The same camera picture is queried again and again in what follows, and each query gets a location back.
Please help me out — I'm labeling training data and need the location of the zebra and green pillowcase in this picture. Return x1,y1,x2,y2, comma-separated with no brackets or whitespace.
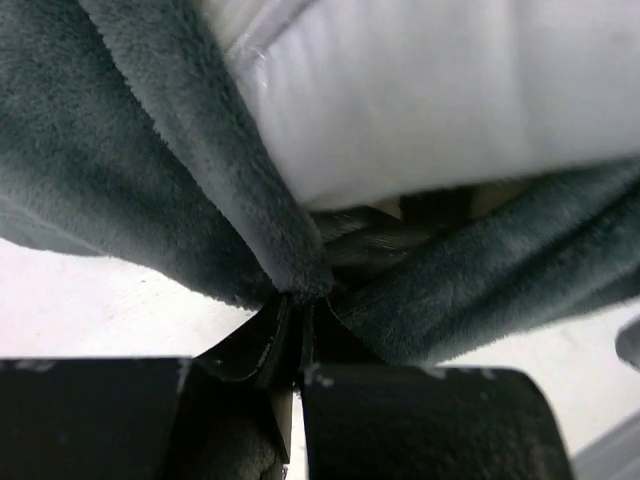
1,1,639,364

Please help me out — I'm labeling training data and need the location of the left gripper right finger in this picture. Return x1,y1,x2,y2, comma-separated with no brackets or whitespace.
299,299,380,371

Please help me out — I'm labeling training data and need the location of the white pillow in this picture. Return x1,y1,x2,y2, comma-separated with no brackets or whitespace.
199,0,639,210

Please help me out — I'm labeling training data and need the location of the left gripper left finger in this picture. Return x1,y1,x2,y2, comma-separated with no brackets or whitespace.
194,295,293,463

